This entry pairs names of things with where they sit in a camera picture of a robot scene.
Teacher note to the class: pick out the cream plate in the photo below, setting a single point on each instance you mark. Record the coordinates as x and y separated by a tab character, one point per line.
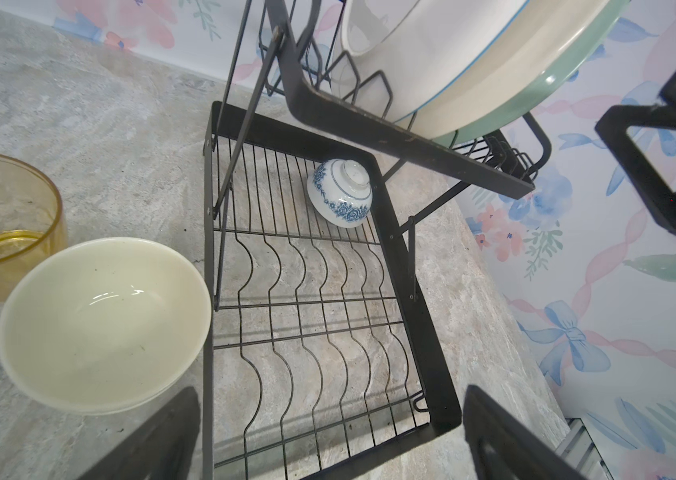
494	84

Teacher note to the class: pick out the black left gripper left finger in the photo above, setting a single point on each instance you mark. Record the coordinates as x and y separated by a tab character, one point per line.
161	448

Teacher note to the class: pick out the black wire dish rack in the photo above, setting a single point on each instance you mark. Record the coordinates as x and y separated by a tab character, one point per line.
326	363

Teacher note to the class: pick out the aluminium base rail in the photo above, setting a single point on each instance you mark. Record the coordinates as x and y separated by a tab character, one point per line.
579	451

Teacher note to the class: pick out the green plate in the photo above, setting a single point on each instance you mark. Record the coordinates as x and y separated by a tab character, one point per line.
553	78

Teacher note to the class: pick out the blue floral bowl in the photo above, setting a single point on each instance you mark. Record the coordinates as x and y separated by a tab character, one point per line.
340	191

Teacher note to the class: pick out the white plate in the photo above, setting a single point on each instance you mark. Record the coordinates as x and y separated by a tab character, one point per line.
396	56

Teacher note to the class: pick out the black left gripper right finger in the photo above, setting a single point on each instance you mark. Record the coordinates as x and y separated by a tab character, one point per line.
502	448

